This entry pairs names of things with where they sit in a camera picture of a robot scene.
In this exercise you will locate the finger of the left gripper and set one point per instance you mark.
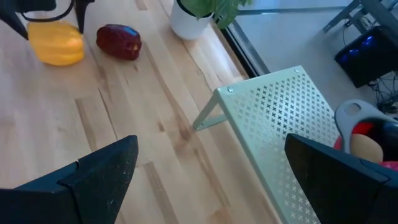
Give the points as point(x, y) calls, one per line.
point(82, 14)
point(12, 18)

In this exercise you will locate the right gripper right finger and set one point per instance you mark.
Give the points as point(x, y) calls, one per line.
point(335, 186)

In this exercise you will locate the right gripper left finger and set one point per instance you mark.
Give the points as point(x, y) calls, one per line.
point(93, 186)

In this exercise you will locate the yellow bell pepper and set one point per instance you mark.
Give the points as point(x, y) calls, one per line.
point(57, 45)

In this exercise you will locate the dark red apple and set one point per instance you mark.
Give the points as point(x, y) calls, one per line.
point(119, 42)

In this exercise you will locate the brown kiwi fruit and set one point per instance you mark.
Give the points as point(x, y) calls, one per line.
point(365, 149)

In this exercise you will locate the large red fruit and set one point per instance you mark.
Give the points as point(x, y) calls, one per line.
point(390, 165)

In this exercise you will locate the red and grey colander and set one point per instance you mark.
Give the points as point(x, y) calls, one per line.
point(351, 115)

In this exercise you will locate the green perforated metal shelf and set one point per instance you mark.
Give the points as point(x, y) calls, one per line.
point(273, 124)

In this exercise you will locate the potted green plant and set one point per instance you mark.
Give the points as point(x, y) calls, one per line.
point(199, 15)

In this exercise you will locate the black computer tower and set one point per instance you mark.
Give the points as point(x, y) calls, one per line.
point(367, 56)

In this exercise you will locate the black aluminium table frame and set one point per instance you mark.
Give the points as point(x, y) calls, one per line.
point(245, 49)

